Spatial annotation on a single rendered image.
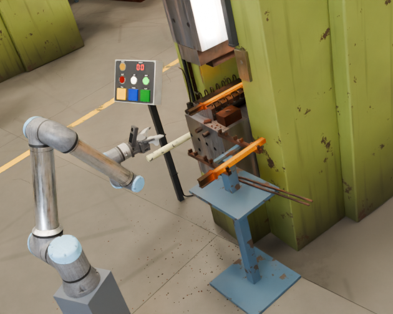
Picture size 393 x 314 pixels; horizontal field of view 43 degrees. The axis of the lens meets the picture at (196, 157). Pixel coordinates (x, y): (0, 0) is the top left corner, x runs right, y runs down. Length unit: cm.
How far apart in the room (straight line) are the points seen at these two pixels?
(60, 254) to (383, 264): 185
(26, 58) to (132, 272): 472
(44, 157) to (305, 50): 141
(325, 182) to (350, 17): 102
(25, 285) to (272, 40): 240
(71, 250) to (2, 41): 538
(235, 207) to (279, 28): 91
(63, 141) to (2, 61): 531
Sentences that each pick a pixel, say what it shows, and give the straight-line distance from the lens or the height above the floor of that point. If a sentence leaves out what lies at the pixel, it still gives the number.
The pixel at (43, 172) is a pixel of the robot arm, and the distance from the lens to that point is 247.
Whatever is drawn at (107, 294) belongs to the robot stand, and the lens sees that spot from 267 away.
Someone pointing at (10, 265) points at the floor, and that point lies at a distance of 403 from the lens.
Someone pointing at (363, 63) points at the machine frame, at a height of 110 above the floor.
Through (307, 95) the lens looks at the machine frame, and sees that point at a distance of 278.
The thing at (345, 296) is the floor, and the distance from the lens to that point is 304.
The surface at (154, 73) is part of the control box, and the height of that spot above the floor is 113.
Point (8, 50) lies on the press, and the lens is 758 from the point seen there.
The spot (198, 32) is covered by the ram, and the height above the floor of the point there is 147.
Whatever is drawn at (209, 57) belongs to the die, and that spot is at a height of 129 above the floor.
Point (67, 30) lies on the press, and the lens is 774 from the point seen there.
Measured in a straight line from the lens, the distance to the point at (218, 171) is 235.
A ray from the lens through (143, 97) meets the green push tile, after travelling 325.
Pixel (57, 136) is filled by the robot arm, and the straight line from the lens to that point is 232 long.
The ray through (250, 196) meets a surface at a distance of 259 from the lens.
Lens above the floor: 236
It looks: 33 degrees down
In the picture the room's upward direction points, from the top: 15 degrees counter-clockwise
